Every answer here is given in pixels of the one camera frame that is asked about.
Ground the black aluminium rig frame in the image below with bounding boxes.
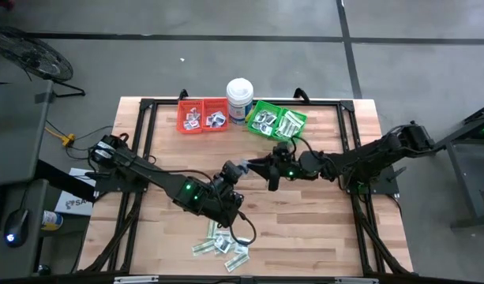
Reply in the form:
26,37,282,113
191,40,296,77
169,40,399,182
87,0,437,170
77,97,415,284

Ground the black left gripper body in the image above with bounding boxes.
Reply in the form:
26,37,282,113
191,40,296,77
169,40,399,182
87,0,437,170
214,175,245,204

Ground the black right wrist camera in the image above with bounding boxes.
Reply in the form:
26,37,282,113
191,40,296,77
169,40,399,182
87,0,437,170
273,140,296,159

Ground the black computer mouse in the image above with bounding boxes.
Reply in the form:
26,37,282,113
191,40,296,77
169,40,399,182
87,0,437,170
3,207,30,249

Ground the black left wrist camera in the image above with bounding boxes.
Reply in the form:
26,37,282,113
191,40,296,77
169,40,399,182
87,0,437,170
221,159,245,181

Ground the grey desk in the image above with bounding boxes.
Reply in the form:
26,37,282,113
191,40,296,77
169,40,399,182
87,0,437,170
0,80,55,279

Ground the white wipes canister blue label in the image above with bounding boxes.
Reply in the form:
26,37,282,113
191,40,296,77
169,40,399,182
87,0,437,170
225,77,255,126

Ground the silver frame bracket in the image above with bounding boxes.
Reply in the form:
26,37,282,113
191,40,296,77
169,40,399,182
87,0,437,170
334,277,380,284
113,275,160,284

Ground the small printed can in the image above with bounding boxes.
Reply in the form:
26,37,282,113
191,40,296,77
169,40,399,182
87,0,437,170
40,210,65,232

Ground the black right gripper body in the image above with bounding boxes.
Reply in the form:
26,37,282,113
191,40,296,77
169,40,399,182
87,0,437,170
272,151,306,181

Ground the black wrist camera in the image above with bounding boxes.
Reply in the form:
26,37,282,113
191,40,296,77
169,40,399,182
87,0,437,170
273,140,296,159
221,159,245,181

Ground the yellow power cord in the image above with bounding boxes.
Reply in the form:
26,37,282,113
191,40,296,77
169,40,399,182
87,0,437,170
43,125,77,149

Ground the white printed cardboard box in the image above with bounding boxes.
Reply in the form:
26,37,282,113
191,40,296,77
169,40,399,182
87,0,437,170
53,166,97,218

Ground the black floor fan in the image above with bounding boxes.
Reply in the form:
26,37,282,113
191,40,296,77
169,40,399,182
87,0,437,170
0,24,87,99

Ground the grey metal stand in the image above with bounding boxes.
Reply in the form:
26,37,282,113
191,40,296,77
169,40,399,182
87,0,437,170
434,100,484,230

